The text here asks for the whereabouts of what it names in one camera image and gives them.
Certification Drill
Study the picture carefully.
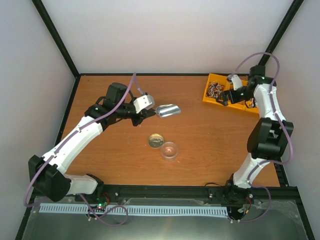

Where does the yellow popsicle candy bin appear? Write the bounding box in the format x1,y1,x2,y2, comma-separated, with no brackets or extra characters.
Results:
230,81,247,105

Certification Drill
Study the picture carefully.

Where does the silver metal scoop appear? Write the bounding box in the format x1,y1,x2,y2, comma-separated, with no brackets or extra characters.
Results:
155,104,181,118

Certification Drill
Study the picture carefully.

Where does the yellow star candy bin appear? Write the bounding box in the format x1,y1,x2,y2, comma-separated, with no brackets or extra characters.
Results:
244,98,259,114

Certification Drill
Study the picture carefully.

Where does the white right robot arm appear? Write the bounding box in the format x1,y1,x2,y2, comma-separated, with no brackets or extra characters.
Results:
216,65,294,203

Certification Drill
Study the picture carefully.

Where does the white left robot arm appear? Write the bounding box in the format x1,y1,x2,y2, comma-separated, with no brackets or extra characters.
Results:
28,82,156,202

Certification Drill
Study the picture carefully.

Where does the pile of lollipops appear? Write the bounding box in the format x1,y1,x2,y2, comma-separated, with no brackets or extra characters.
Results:
205,81,225,99

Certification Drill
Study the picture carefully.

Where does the gold jar lid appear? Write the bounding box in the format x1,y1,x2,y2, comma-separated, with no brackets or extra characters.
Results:
147,133,165,149

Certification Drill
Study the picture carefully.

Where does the clear glass jar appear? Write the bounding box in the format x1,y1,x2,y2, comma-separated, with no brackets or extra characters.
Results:
160,141,179,162

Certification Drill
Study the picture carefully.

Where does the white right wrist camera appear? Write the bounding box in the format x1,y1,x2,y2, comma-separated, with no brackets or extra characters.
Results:
227,74,243,91

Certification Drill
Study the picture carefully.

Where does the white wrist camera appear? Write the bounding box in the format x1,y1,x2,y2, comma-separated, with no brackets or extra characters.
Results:
227,74,243,91
133,94,156,114

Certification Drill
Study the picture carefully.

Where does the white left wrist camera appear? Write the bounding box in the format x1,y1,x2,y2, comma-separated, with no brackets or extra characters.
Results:
133,94,156,114

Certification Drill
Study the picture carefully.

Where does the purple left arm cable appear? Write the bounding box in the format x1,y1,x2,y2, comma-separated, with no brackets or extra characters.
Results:
23,72,148,227

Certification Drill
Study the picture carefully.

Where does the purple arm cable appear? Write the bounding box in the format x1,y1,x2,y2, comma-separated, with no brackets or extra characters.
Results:
228,51,294,223
23,72,148,227

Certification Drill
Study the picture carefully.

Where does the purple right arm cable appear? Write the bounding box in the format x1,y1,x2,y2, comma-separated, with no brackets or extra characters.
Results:
228,51,294,223

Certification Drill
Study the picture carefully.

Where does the black aluminium frame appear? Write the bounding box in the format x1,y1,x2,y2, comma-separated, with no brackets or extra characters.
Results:
14,0,316,240

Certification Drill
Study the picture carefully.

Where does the light blue cable duct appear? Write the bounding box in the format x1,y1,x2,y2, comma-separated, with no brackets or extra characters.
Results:
38,203,228,218

